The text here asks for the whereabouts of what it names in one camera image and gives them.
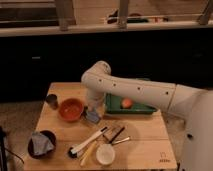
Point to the blue-grey sponge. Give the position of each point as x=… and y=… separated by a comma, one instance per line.
x=93, y=117

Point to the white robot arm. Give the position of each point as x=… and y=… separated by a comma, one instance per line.
x=195, y=105

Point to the red bowl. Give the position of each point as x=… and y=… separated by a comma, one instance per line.
x=71, y=109

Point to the dark maroon bowl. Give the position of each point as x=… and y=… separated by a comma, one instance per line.
x=52, y=138

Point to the green plastic tray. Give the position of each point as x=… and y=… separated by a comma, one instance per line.
x=113, y=105

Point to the red-orange fruit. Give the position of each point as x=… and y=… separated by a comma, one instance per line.
x=126, y=103

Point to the wooden block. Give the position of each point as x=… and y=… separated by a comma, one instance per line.
x=112, y=133

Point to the silver spoon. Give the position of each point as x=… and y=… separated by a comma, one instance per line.
x=121, y=141

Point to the small metal cup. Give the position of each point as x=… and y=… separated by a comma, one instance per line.
x=52, y=101

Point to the white plate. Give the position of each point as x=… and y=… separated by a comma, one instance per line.
x=105, y=154

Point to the yellow spatula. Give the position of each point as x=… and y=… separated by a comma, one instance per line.
x=87, y=153

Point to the grey cloth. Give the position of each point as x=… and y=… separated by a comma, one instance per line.
x=41, y=143

